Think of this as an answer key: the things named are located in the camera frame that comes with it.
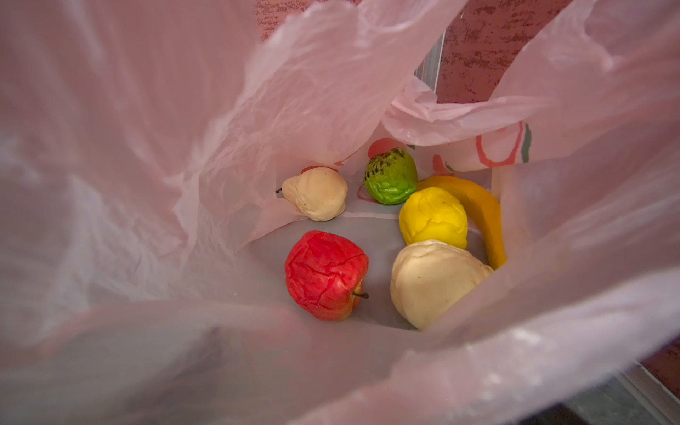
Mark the small cream fake pear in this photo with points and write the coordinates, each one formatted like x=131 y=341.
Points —
x=318 y=193

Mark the yellow fake lemon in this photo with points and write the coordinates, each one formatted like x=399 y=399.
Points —
x=434 y=214

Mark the pink plastic bag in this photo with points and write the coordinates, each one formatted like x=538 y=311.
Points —
x=143 y=242

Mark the green fake fruit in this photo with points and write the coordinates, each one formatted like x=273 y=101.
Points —
x=391 y=177

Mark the yellow fake banana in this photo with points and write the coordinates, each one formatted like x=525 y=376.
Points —
x=481 y=207

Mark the right corner aluminium post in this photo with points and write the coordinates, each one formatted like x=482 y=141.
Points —
x=429 y=69

